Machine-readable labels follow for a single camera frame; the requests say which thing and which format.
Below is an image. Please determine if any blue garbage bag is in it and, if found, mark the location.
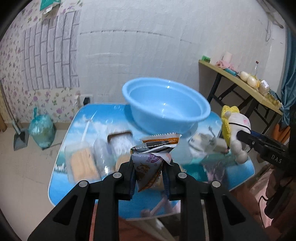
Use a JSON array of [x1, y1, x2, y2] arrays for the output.
[[28, 107, 56, 150]]

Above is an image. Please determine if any blue plastic basin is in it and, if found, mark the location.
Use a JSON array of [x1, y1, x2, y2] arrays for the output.
[[122, 77, 211, 135]]

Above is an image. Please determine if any face tissue pack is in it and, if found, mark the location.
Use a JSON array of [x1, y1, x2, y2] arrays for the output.
[[189, 133, 228, 153]]

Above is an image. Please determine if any clear glass bottle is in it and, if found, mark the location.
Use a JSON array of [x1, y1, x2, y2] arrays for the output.
[[251, 61, 259, 77]]

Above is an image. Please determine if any wooden side table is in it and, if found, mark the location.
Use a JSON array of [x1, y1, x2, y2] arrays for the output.
[[199, 60, 282, 134]]

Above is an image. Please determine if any clear toothpick box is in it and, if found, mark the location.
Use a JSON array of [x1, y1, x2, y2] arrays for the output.
[[65, 142, 100, 183]]

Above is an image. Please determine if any purple snack packet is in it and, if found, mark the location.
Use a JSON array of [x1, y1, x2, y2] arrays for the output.
[[131, 153, 172, 192]]

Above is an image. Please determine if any grey dustpan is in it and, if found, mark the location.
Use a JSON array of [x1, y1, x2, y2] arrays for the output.
[[12, 120, 29, 151]]

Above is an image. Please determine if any pink cloth on shelf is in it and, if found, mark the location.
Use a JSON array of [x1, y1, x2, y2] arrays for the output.
[[216, 60, 235, 71]]

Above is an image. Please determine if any white yellow plush toy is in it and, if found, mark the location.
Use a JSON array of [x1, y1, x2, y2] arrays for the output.
[[221, 105, 251, 164]]

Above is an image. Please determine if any green box on shelf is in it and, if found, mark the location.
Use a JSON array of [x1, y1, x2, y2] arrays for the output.
[[202, 55, 211, 63]]

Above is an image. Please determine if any teal foil packet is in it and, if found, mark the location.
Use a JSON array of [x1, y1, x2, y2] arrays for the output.
[[182, 163, 206, 173]]

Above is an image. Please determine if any clear glass jar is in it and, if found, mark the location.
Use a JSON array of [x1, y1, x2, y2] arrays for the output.
[[93, 138, 115, 178]]

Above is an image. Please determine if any white tissue roll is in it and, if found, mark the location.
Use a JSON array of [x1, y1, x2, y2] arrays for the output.
[[222, 51, 233, 63]]

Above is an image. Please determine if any beige plush toy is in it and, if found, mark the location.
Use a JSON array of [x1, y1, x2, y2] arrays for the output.
[[115, 154, 130, 172]]

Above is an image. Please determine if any orange snack packet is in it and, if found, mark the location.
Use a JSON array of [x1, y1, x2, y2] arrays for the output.
[[130, 133, 182, 154]]

